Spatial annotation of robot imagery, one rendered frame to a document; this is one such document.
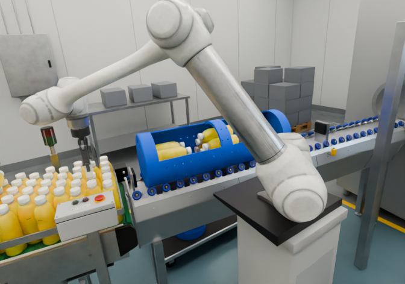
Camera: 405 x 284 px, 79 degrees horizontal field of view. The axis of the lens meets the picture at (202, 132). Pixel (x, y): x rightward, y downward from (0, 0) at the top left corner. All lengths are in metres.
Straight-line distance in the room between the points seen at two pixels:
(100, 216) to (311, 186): 0.74
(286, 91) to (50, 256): 4.07
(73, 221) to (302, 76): 4.40
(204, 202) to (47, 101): 0.88
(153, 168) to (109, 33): 3.61
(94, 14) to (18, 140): 2.25
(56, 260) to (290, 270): 0.91
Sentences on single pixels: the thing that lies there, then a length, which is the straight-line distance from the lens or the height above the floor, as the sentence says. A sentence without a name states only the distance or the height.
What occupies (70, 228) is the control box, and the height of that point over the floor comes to 1.04.
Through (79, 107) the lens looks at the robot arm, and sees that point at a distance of 1.12.
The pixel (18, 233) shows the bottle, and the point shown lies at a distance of 1.27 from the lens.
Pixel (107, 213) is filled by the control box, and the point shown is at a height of 1.06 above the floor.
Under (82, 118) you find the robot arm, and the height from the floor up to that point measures 1.38.
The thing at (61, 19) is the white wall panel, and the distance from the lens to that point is 4.51.
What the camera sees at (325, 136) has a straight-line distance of 1.94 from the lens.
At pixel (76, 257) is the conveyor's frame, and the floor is 0.83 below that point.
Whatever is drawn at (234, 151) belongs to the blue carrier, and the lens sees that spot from 1.35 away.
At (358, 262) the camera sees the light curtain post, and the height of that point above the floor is 0.05.
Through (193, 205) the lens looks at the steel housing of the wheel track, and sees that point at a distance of 1.38.
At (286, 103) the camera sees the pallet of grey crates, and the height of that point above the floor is 0.62.
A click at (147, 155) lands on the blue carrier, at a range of 1.19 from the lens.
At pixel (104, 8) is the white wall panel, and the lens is 4.63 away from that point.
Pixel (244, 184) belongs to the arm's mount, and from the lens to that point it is 1.19.
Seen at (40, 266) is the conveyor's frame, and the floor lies 0.84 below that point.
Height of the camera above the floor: 1.62
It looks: 19 degrees down
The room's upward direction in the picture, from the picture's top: 4 degrees counter-clockwise
